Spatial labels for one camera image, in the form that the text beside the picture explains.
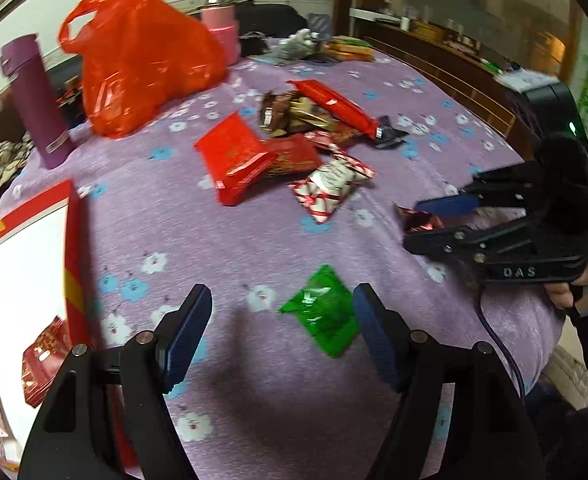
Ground dark red foil packet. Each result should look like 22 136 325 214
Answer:
395 205 445 235

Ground black snack packet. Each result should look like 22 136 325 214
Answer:
374 116 409 150

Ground grey crumpled cloth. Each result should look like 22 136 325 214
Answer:
269 27 332 61

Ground red white snack packet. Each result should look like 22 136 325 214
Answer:
288 152 376 225

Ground green snack packet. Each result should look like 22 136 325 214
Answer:
279 264 362 359

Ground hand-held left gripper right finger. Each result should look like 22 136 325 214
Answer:
352 283 545 480

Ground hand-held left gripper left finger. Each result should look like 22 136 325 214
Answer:
18 284 213 480

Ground wooden sideboard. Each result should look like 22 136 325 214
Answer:
349 7 560 146

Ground small red patterned packet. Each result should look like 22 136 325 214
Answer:
306 129 365 153

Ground person's right hand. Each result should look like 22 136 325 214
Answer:
544 247 588 311

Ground dark red patterned packet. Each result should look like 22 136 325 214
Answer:
264 134 323 177

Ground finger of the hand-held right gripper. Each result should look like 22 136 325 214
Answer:
414 162 542 220
402 225 537 273

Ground purple thermos bottle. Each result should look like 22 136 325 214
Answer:
0 33 77 170

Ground long red snack packet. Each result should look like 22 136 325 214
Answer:
286 80 379 140

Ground black bag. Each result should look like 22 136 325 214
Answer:
236 4 307 58

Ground large plain red packet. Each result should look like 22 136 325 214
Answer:
194 112 279 207

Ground orange packets at far edge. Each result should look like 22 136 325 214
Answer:
326 35 375 62

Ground purple floral tablecloth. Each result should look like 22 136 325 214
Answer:
0 35 570 480

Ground pink thermos bottle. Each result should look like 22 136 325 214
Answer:
200 0 241 67

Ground red cardboard box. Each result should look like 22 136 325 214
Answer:
0 180 139 476

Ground dark red gold-print packet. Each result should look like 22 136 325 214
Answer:
22 316 74 408

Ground red plastic bag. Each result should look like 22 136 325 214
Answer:
58 0 229 138

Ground black white patterned cloth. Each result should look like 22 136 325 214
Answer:
0 132 37 188

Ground brown gold snack packet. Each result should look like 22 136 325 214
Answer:
259 90 339 138

